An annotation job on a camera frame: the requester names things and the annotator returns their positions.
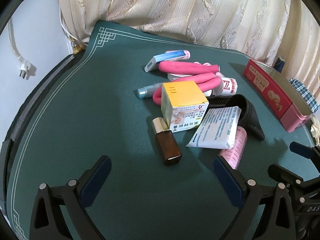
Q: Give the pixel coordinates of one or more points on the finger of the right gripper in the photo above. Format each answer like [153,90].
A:
[305,151]

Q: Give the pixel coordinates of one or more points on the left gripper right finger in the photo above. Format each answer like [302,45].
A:
[277,220]

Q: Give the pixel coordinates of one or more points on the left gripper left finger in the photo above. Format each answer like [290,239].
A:
[47,220]

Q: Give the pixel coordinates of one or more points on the pink hair roller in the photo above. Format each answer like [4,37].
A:
[186,54]
[234,154]

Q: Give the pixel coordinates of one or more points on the yellow white medicine box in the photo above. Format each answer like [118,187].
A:
[183,105]

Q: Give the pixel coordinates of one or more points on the blue plaid cloth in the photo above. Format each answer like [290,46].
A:
[305,94]

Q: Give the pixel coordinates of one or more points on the red pink tin box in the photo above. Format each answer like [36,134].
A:
[288,105]

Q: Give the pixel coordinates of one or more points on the white wet wipe packet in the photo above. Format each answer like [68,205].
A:
[218,129]

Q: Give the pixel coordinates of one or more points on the white red label bottle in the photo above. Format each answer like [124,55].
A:
[227,87]

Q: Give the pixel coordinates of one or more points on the green table mat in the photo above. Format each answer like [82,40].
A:
[92,110]

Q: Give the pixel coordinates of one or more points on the brown glass bottle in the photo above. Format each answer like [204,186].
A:
[169,150]

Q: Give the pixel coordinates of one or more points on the cream patterned curtain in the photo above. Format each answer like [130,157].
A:
[262,29]

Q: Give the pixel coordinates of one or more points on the long pink foam curler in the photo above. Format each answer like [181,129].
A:
[187,68]

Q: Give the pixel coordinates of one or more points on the pale blue tube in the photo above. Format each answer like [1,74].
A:
[148,91]

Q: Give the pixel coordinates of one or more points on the blue white medicine box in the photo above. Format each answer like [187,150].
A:
[171,56]

